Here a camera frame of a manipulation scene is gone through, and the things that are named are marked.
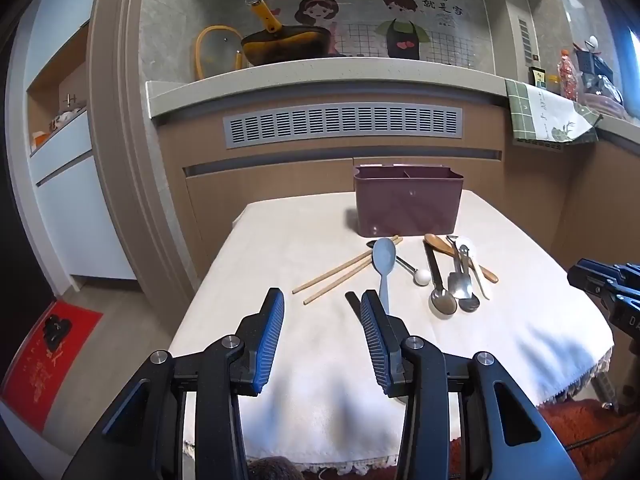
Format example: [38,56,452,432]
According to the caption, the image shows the grey vent grille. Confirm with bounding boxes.
[222,106,464,150]

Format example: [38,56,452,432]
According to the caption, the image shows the brown wooden spoon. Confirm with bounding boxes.
[424,233,500,284]

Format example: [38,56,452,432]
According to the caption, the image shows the dark bag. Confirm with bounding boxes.
[574,35,627,107]

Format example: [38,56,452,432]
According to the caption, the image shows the red doormat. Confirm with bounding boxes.
[0,299,104,434]

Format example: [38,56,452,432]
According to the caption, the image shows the dark red rug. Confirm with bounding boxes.
[447,399,640,480]

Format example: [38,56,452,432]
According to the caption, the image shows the red-capped condiment bottle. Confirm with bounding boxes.
[557,48,581,101]

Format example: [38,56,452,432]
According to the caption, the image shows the plain metal spoon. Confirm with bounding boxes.
[458,245,482,312]

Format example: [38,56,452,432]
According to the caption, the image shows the cartoon wall sticker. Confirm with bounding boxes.
[260,0,492,69]

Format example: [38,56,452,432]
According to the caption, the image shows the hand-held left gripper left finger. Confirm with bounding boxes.
[60,287,286,480]

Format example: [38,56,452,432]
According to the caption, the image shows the white cabinet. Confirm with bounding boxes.
[5,0,139,287]

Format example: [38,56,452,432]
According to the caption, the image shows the wooden chopstick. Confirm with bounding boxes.
[292,234,399,295]
[302,237,403,306]

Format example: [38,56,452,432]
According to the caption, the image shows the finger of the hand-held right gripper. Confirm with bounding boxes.
[575,258,640,282]
[567,266,627,307]

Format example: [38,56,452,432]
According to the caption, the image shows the white tablecloth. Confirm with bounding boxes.
[167,190,615,467]

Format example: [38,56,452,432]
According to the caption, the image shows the pale blue plastic spoon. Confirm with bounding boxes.
[372,238,399,316]

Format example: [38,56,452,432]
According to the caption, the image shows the maroon plastic utensil holder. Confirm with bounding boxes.
[353,163,466,239]

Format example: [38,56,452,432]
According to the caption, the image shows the black-handled metal spoon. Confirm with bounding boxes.
[424,241,458,316]

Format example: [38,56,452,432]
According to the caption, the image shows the yellow-handled wok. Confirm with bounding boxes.
[241,0,334,67]

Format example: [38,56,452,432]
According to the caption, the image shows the kitchen counter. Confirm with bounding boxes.
[146,55,640,133]

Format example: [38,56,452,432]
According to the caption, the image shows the yellow-rimmed glass lid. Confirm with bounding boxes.
[194,24,246,81]

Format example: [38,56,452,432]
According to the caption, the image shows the black shoes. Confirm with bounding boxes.
[42,313,74,357]

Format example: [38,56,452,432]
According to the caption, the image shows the green checkered towel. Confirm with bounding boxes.
[504,79,600,147]

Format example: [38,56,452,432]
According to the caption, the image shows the metal spoon with white knob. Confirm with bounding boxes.
[367,240,432,287]

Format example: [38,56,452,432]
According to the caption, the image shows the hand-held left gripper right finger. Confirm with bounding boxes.
[359,290,586,480]

